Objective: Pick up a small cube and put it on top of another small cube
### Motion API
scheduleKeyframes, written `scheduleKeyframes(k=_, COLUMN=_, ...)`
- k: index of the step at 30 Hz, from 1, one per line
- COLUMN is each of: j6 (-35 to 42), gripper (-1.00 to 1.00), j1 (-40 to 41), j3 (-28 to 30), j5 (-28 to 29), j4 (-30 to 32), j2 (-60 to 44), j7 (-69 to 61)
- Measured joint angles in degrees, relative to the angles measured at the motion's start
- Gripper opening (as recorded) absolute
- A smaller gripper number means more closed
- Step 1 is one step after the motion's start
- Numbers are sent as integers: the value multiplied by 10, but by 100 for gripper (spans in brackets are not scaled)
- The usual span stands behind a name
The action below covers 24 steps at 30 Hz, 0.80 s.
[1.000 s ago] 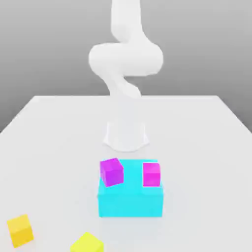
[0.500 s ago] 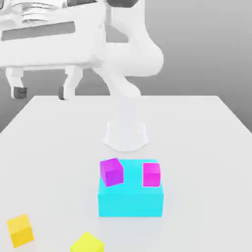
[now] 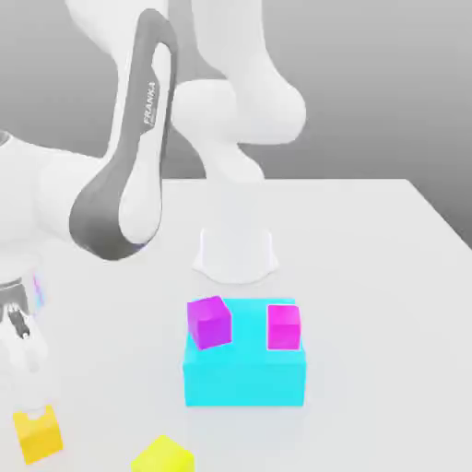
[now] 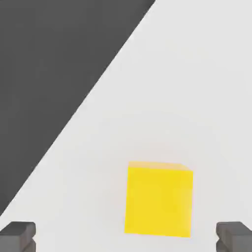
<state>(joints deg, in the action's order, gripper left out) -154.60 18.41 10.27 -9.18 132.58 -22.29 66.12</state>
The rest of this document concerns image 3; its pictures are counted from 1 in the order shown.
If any small yellow cube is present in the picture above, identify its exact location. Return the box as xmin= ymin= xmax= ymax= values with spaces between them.
xmin=130 ymin=433 xmax=195 ymax=472

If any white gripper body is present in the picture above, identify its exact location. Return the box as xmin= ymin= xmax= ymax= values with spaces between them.
xmin=0 ymin=317 xmax=59 ymax=406

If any small purple cube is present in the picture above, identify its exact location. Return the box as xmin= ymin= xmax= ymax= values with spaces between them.
xmin=186 ymin=295 xmax=233 ymax=351

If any small orange cube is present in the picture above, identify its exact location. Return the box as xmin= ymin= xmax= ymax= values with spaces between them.
xmin=12 ymin=404 xmax=65 ymax=466

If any large cyan box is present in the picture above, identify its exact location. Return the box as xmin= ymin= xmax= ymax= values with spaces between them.
xmin=182 ymin=297 xmax=308 ymax=408

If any small magenta cube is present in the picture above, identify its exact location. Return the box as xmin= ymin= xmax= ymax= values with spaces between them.
xmin=265 ymin=303 xmax=302 ymax=351

